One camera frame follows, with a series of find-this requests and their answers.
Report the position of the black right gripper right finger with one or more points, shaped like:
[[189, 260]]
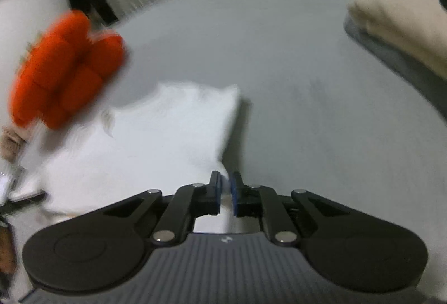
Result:
[[350, 248]]

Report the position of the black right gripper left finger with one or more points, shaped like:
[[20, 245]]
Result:
[[101, 249]]

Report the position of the white long-sleeve shirt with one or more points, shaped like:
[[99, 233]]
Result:
[[175, 136]]

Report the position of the person's left hand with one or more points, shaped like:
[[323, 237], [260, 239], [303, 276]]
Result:
[[8, 261]]

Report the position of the black smartphone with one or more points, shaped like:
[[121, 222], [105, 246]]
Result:
[[12, 206]]

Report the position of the beige crumpled cloth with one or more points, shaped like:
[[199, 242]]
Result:
[[13, 139]]

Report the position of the orange pumpkin plush pillow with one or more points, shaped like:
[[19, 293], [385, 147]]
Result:
[[64, 72]]

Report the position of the beige folded garment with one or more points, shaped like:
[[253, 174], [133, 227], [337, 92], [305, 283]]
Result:
[[415, 27]]

